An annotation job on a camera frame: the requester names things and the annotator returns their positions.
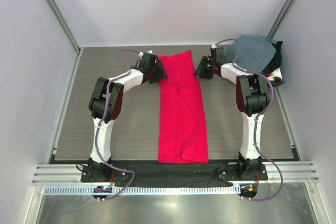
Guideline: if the red t shirt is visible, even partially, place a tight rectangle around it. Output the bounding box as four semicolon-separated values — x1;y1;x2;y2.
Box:
157;50;209;164

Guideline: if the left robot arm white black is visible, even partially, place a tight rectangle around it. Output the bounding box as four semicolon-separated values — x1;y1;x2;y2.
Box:
82;50;168;182

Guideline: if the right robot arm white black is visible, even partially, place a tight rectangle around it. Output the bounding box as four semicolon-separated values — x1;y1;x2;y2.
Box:
194;46;271;180

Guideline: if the grey blue t shirt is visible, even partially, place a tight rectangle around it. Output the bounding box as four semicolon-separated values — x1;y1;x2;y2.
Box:
227;35;277;72

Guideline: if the black t shirt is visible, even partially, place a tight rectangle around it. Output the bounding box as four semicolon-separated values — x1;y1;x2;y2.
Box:
262;41;283;75

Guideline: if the white t shirt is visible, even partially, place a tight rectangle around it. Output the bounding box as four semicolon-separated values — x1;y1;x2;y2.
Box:
266;68;282;82

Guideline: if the green t shirt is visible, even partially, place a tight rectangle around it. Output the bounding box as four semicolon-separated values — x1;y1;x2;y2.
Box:
270;78;284;88

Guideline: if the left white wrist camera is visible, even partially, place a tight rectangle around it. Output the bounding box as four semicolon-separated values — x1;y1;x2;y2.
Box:
138;50;153;57

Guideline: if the left aluminium frame post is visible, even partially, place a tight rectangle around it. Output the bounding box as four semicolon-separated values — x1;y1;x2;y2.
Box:
46;0;81;54

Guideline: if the aluminium frame post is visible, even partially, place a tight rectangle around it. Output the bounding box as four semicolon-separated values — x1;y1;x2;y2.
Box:
267;0;295;38
46;0;81;54

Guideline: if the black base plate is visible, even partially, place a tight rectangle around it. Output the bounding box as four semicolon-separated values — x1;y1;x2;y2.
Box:
76;159;268;188

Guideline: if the right aluminium frame post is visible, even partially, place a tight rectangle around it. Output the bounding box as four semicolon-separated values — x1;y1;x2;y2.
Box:
267;0;295;38

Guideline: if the aluminium front rail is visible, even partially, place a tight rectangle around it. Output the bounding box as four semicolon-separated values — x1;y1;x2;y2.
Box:
33;161;319;187

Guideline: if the white slotted cable duct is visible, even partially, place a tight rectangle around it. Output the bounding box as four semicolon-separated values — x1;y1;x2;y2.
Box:
44;184;240;196

